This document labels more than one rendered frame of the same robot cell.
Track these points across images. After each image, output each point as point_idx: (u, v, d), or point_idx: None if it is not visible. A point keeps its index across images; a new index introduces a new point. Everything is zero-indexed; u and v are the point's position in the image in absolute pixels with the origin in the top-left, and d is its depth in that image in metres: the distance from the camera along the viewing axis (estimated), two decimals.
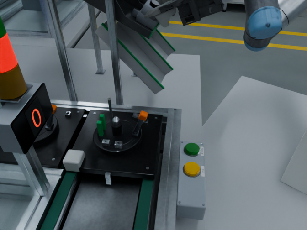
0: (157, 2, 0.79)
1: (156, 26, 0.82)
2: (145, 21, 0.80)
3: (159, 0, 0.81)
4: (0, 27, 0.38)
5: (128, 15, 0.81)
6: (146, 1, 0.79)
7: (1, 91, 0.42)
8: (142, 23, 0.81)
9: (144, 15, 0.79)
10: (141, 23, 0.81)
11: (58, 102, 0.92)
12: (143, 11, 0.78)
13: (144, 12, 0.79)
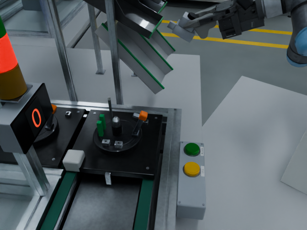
0: (195, 14, 0.77)
1: (192, 38, 0.80)
2: (182, 33, 0.79)
3: (195, 13, 0.79)
4: (0, 27, 0.38)
5: (128, 15, 0.81)
6: (184, 13, 0.77)
7: (1, 91, 0.42)
8: (179, 36, 0.80)
9: (182, 27, 0.78)
10: (177, 35, 0.79)
11: (58, 102, 0.92)
12: (180, 23, 0.77)
13: (181, 24, 0.77)
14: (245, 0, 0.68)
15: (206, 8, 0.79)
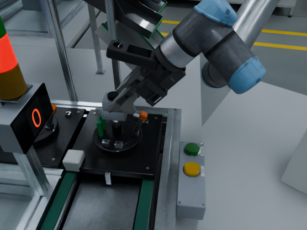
0: (114, 92, 0.68)
1: (126, 115, 0.70)
2: (112, 116, 0.69)
3: (116, 90, 0.70)
4: (0, 27, 0.38)
5: (128, 15, 0.81)
6: (103, 96, 0.68)
7: (1, 91, 0.42)
8: (111, 119, 0.70)
9: (108, 111, 0.69)
10: (108, 119, 0.70)
11: (58, 102, 0.92)
12: (104, 108, 0.68)
13: (106, 109, 0.68)
14: (148, 62, 0.58)
15: (125, 79, 0.69)
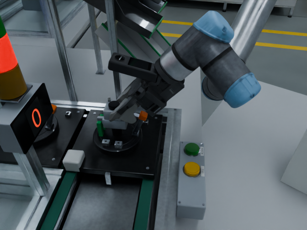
0: (115, 102, 0.70)
1: (126, 123, 0.73)
2: (113, 125, 0.72)
3: (117, 99, 0.72)
4: (0, 27, 0.38)
5: (128, 15, 0.81)
6: (105, 106, 0.71)
7: (1, 91, 0.42)
8: (112, 128, 0.72)
9: (109, 120, 0.71)
10: (110, 128, 0.72)
11: (58, 102, 0.92)
12: (105, 117, 0.70)
13: (107, 118, 0.70)
14: (148, 75, 0.60)
15: (125, 89, 0.71)
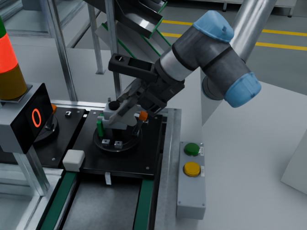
0: (116, 102, 0.70)
1: None
2: (113, 125, 0.72)
3: (119, 96, 0.72)
4: (0, 27, 0.38)
5: (128, 15, 0.81)
6: (105, 106, 0.71)
7: (1, 91, 0.42)
8: (112, 128, 0.72)
9: (109, 120, 0.71)
10: (110, 128, 0.72)
11: (58, 102, 0.92)
12: (105, 117, 0.70)
13: (107, 118, 0.70)
14: (148, 75, 0.60)
15: (127, 86, 0.72)
